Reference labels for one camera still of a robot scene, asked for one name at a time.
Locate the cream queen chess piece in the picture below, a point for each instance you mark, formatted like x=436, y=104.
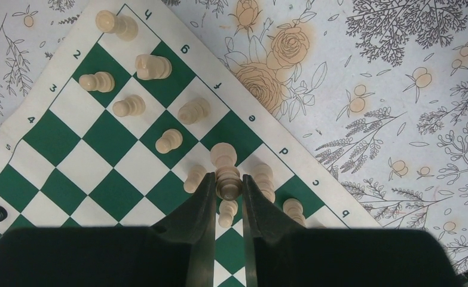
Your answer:
x=228, y=183

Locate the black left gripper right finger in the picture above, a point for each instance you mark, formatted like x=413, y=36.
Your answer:
x=281, y=252

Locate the cream pawn near bottom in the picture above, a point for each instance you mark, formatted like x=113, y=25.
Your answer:
x=132, y=105

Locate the cream pawn on board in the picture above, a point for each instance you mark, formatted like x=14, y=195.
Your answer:
x=100, y=81

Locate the cream chess piece lying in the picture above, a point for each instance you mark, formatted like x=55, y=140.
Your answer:
x=194, y=111

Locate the floral table mat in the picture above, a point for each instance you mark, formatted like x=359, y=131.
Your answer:
x=390, y=121

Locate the cream bishop on board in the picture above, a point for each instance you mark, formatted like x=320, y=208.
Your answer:
x=294, y=210

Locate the green white chess board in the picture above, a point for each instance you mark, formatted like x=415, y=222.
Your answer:
x=66, y=160

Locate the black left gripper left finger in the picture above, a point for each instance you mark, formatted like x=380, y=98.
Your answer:
x=178, y=250

